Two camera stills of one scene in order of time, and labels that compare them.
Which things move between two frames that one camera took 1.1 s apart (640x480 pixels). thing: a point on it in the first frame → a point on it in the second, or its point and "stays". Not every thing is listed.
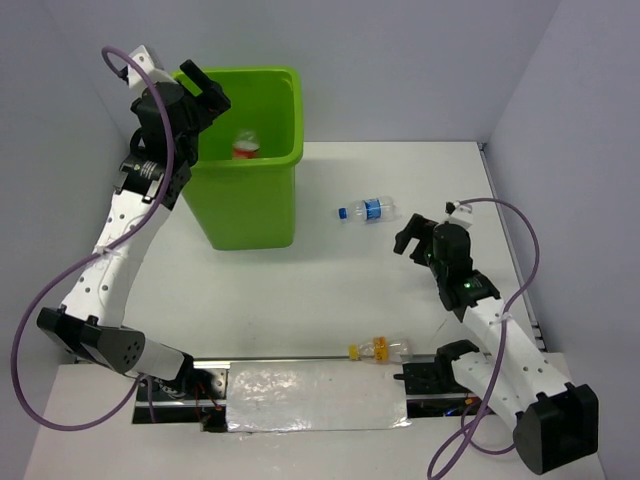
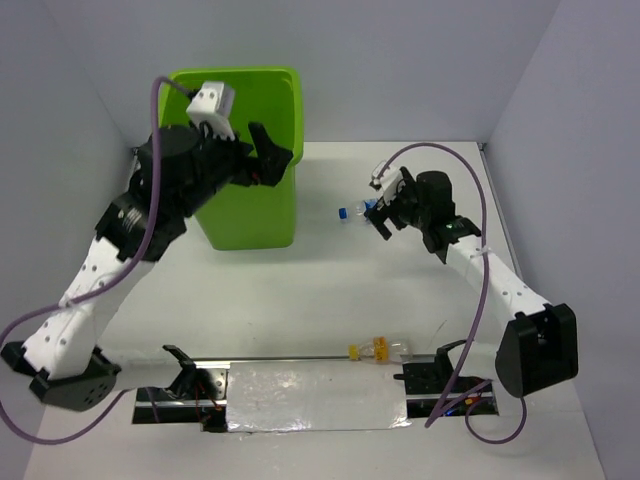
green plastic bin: x=243 y=188 stays
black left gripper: x=216 y=100 → x=272 y=157
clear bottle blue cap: x=371 y=209 stays
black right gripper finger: x=419 y=228 → x=378 y=219
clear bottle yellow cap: x=382 y=350 stays
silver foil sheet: x=310 y=395 stays
